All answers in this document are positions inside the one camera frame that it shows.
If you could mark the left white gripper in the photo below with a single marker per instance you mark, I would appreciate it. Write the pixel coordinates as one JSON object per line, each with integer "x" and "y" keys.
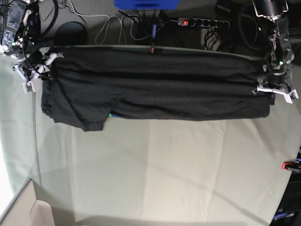
{"x": 283, "y": 89}

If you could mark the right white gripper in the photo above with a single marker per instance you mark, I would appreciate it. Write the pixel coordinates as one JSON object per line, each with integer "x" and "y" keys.
{"x": 30, "y": 72}

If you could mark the black t-shirt with colourful print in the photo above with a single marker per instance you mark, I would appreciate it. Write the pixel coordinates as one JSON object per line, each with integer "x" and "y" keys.
{"x": 88, "y": 84}

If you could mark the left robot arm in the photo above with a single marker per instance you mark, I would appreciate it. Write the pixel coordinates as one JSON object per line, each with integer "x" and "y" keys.
{"x": 271, "y": 20}

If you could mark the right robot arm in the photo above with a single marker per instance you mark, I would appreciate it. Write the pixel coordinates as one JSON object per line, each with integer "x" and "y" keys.
{"x": 21, "y": 39}

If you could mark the black round stool base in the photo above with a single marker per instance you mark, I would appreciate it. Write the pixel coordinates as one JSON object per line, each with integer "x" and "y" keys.
{"x": 71, "y": 33}

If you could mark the red black clamp right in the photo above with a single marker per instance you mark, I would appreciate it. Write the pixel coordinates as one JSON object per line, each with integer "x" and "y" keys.
{"x": 293, "y": 166}

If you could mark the red black clamp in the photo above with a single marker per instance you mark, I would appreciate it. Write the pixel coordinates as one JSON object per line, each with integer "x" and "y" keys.
{"x": 153, "y": 37}
{"x": 293, "y": 166}

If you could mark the black equipment boxes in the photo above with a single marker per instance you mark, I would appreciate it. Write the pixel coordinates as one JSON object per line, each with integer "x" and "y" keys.
{"x": 227, "y": 7}

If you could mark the blue plastic box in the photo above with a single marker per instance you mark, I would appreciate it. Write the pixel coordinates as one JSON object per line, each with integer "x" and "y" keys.
{"x": 146, "y": 4}

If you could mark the red black clamp centre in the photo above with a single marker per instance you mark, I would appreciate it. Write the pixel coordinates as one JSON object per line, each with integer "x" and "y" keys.
{"x": 153, "y": 37}

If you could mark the beige cardboard box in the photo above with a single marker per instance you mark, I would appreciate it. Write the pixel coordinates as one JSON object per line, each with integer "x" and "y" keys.
{"x": 26, "y": 210}

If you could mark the light green table cloth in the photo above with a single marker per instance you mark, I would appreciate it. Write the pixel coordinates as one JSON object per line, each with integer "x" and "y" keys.
{"x": 147, "y": 172}

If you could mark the black power strip red switch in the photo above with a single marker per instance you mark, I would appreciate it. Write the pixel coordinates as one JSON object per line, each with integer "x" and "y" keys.
{"x": 202, "y": 23}

